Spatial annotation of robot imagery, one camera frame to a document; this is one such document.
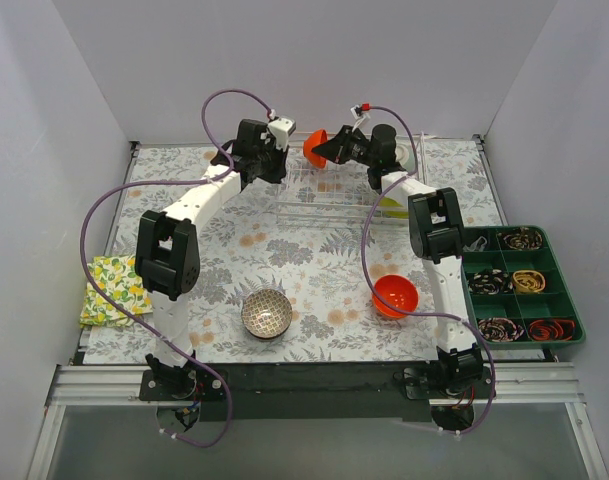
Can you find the white wire dish rack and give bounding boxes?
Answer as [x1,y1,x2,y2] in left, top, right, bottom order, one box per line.
[276,132,432,226]

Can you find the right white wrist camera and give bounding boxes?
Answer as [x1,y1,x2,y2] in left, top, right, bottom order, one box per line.
[350,103,371,131]

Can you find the aluminium front rail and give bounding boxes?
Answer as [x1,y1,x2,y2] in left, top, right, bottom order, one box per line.
[47,362,585,406]

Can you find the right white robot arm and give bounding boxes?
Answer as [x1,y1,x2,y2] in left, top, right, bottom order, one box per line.
[303,124,484,398]

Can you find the pale green celadon bowl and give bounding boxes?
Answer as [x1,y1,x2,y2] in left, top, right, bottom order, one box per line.
[395,144,415,172]

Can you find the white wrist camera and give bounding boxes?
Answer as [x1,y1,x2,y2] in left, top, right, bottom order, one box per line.
[267,117,296,151]
[350,103,371,131]

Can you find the white clips in tray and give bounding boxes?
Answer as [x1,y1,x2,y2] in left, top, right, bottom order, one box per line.
[463,236,488,252]

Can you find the lime green bowl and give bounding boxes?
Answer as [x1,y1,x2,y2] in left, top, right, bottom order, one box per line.
[379,197,408,219]

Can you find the orange red bowl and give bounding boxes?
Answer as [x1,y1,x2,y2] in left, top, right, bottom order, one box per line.
[372,274,419,319]
[302,129,329,169]

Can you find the yellow rolled ribbon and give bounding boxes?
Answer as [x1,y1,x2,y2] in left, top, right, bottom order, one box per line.
[512,270,546,294]

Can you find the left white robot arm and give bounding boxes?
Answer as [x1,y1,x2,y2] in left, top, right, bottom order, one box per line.
[135,117,296,400]

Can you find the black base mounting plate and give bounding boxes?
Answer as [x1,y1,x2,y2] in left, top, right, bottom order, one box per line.
[139,360,491,422]

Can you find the lemon print folded cloth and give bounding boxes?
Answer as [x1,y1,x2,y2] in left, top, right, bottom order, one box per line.
[80,256,153,327]

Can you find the green compartment tray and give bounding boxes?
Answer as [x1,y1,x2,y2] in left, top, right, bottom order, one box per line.
[462,225,585,349]

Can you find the dark floral rolled ribbon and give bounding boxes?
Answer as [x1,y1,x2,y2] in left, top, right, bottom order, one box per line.
[478,317,524,343]

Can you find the black dotted rolled ribbon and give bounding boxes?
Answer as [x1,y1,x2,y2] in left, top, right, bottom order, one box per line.
[468,269,514,295]

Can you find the floral patterned table mat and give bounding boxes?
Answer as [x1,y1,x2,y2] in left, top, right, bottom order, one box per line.
[84,139,501,365]

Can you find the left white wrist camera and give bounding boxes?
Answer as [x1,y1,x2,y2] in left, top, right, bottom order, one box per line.
[267,117,296,151]

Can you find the grey geometric patterned bowl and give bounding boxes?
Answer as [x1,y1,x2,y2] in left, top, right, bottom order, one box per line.
[241,289,293,340]

